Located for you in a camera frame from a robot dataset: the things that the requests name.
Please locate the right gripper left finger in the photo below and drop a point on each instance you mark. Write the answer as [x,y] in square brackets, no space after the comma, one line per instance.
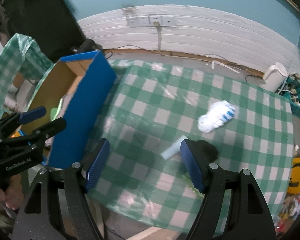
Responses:
[79,179]

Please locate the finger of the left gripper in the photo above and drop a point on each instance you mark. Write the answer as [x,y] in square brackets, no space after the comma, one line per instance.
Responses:
[30,116]
[50,129]

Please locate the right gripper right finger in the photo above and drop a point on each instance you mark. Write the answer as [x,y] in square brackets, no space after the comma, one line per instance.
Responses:
[210,180]

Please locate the light green cloth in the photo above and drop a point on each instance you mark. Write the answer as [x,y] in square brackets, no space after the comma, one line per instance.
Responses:
[56,110]

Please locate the person left hand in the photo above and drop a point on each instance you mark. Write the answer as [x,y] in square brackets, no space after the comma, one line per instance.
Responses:
[13,197]

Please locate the black cloth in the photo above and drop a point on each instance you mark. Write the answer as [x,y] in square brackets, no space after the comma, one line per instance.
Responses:
[204,153]

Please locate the blue cardboard box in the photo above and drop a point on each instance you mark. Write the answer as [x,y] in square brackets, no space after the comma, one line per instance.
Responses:
[85,79]

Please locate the green checkered tablecloth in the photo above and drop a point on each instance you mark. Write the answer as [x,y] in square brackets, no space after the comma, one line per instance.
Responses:
[150,106]

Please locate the white blue striped cloth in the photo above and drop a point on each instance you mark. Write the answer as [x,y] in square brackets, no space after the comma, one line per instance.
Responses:
[218,114]

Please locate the yellow black bag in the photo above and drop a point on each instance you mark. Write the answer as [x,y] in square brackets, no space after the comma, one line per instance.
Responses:
[294,182]

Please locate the black cabinet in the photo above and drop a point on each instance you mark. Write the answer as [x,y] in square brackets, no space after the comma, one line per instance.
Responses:
[49,22]

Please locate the white electric kettle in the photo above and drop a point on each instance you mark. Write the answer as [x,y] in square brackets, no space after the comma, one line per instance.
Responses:
[274,77]

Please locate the teal plastic basket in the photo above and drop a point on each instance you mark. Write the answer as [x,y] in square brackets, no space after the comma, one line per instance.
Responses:
[290,89]

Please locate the white wall socket strip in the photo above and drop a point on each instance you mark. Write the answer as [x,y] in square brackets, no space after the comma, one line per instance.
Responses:
[151,21]

